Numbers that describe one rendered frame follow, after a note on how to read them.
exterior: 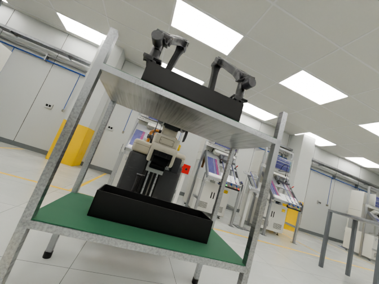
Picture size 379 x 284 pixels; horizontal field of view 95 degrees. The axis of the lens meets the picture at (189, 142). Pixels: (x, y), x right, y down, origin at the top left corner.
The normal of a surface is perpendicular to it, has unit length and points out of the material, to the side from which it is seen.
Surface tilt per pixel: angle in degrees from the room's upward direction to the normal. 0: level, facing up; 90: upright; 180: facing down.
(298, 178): 90
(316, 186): 90
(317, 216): 90
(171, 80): 88
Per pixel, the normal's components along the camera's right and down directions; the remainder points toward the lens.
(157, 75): 0.27, -0.11
